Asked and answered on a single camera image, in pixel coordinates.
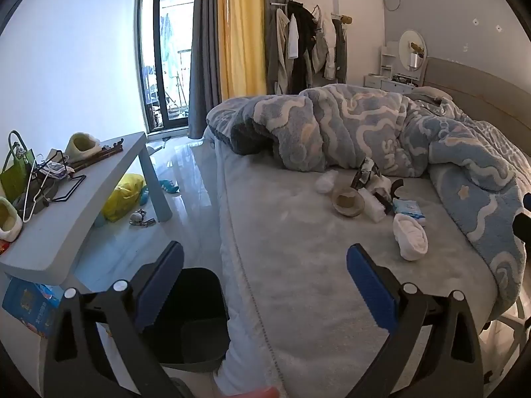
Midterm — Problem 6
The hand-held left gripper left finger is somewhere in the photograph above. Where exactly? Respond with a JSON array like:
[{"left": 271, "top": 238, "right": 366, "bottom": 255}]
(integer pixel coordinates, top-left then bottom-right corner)
[{"left": 43, "top": 240, "right": 185, "bottom": 398}]

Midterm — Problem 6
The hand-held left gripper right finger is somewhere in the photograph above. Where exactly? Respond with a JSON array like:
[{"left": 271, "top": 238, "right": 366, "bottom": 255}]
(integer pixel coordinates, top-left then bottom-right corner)
[{"left": 346, "top": 244, "right": 484, "bottom": 398}]

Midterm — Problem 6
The black trash bin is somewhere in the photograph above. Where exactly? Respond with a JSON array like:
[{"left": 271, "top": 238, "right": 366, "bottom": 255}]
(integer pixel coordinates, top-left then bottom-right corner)
[{"left": 79, "top": 267, "right": 231, "bottom": 378}]

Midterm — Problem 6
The white cloth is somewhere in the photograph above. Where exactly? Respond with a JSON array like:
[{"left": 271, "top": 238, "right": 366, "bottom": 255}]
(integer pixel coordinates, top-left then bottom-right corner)
[{"left": 393, "top": 213, "right": 429, "bottom": 262}]

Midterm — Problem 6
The white foam block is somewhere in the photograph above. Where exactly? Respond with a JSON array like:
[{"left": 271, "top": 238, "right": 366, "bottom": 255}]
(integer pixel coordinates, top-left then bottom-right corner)
[{"left": 357, "top": 188, "right": 388, "bottom": 224}]

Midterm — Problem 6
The paper bowl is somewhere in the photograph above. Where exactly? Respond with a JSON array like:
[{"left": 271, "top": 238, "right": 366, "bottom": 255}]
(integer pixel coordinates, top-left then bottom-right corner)
[{"left": 332, "top": 186, "right": 366, "bottom": 217}]

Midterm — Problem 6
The blue wipes packet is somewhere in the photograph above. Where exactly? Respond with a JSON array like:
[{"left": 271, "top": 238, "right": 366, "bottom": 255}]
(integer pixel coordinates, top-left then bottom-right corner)
[{"left": 392, "top": 198, "right": 427, "bottom": 227}]

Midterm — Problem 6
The black curved plastic piece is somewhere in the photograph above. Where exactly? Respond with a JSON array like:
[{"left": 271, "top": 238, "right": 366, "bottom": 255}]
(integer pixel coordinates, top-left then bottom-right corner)
[{"left": 389, "top": 178, "right": 411, "bottom": 200}]

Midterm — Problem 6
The white tissue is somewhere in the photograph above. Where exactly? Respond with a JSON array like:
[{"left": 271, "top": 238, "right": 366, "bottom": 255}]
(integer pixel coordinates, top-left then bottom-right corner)
[
  {"left": 314, "top": 170, "right": 340, "bottom": 194},
  {"left": 370, "top": 174, "right": 393, "bottom": 195}
]

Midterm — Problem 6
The black silver snack wrapper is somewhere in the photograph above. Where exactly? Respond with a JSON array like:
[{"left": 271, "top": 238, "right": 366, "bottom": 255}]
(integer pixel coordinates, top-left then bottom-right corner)
[{"left": 350, "top": 157, "right": 380, "bottom": 189}]

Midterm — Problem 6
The yellow plastic bag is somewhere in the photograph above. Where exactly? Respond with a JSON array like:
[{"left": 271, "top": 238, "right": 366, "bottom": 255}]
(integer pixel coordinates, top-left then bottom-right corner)
[{"left": 102, "top": 173, "right": 147, "bottom": 222}]

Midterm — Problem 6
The light blue table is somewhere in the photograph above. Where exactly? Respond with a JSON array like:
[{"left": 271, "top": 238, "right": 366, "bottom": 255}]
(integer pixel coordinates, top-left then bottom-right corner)
[{"left": 0, "top": 132, "right": 173, "bottom": 287}]

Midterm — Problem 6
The grey headboard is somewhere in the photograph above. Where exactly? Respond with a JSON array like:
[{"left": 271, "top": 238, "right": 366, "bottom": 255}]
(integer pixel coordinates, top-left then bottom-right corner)
[{"left": 423, "top": 56, "right": 531, "bottom": 142}]

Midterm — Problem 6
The dark brown stick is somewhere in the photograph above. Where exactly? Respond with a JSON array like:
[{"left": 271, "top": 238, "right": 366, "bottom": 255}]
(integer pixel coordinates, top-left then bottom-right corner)
[{"left": 68, "top": 138, "right": 125, "bottom": 172}]

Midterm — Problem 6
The grey pillow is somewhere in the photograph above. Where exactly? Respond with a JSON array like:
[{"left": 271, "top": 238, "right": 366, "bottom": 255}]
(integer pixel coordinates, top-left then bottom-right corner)
[{"left": 409, "top": 86, "right": 454, "bottom": 104}]

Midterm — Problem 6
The cream green slipper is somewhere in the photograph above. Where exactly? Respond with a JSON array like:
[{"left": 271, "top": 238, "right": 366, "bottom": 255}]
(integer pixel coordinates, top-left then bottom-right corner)
[
  {"left": 64, "top": 133, "right": 102, "bottom": 162},
  {"left": 0, "top": 197, "right": 23, "bottom": 242}
]

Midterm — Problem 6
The blue patterned fleece blanket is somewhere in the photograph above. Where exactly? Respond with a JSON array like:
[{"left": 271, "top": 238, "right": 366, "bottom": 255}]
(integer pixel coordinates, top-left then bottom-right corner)
[{"left": 206, "top": 84, "right": 527, "bottom": 320}]

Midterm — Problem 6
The white dresser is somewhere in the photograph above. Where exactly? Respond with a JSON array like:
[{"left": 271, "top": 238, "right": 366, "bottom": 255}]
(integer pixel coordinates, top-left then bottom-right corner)
[{"left": 365, "top": 41, "right": 416, "bottom": 94}]

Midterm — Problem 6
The green paper bag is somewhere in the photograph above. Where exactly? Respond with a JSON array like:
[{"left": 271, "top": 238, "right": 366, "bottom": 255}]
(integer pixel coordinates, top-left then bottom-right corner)
[{"left": 0, "top": 130, "right": 37, "bottom": 204}]

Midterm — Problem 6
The round mirror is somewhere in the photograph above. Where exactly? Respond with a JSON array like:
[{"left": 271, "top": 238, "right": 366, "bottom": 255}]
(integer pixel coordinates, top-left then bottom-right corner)
[{"left": 399, "top": 29, "right": 428, "bottom": 73}]

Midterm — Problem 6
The glass balcony door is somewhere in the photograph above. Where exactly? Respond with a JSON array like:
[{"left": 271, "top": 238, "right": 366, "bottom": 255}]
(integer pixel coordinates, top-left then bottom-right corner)
[{"left": 137, "top": 0, "right": 200, "bottom": 133}]

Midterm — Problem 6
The grey curtain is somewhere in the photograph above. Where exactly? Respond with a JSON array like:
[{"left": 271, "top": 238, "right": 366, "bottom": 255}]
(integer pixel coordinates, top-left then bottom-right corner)
[{"left": 189, "top": 0, "right": 227, "bottom": 142}]

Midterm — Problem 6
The grey coat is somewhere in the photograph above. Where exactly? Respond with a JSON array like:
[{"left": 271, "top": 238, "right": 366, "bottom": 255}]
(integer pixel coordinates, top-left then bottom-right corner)
[{"left": 332, "top": 19, "right": 348, "bottom": 84}]

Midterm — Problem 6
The black coat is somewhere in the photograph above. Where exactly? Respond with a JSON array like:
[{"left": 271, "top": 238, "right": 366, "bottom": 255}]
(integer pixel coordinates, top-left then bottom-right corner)
[{"left": 288, "top": 1, "right": 318, "bottom": 94}]

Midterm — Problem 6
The beige coat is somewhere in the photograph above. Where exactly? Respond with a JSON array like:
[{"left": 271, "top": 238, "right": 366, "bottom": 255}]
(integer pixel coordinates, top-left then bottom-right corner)
[{"left": 265, "top": 8, "right": 291, "bottom": 96}]

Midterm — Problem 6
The white jacket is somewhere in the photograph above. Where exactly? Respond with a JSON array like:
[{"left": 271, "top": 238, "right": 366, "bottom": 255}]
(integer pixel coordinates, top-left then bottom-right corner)
[{"left": 313, "top": 6, "right": 337, "bottom": 81}]

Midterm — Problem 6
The white shirt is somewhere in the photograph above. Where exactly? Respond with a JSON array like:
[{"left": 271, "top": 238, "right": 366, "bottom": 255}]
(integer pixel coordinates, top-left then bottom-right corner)
[{"left": 286, "top": 14, "right": 300, "bottom": 61}]

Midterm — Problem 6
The yellow curtain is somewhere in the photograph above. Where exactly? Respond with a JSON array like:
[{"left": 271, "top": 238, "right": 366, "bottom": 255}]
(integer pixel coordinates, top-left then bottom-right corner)
[{"left": 216, "top": 0, "right": 266, "bottom": 102}]

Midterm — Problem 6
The plush keychain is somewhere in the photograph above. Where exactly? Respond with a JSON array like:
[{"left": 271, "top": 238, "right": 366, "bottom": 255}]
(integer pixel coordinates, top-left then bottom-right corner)
[{"left": 129, "top": 209, "right": 157, "bottom": 228}]

